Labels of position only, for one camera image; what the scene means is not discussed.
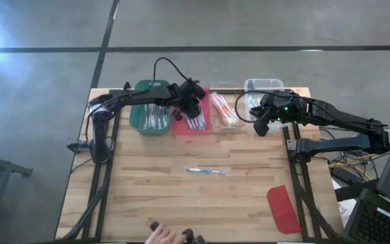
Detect red plastic lid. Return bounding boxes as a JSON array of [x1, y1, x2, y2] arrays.
[[267, 184, 303, 235]]

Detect large clear plastic bin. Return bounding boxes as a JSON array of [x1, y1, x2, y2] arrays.
[[244, 77, 290, 134]]

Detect person's hand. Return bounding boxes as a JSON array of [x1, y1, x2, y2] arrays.
[[144, 223, 186, 244]]

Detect pink plastic bin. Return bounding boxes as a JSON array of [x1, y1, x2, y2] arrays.
[[170, 86, 212, 136]]

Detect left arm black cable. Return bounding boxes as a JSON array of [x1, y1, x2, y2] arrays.
[[112, 56, 199, 102]]

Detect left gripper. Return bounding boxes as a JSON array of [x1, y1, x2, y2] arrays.
[[171, 79, 207, 122]]

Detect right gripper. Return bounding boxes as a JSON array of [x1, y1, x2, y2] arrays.
[[248, 89, 304, 138]]

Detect black power brick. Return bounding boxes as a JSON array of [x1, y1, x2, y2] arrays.
[[332, 166, 364, 186]]

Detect white paper sheet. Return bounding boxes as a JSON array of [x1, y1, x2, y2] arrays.
[[337, 199, 358, 223]]

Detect dark open laptop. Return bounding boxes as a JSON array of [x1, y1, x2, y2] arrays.
[[342, 188, 390, 244]]

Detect yellow cable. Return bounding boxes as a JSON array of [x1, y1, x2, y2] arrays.
[[328, 150, 389, 169]]

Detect small clear plastic bin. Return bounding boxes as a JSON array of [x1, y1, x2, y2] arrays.
[[208, 81, 246, 134]]

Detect black desk crossbar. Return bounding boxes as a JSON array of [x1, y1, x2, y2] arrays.
[[333, 178, 381, 203]]

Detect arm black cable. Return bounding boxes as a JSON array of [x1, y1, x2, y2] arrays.
[[234, 89, 277, 123], [112, 56, 199, 102]]

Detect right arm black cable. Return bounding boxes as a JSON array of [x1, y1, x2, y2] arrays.
[[234, 89, 277, 123]]

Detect green plastic bin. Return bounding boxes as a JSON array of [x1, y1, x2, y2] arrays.
[[129, 79, 174, 137]]

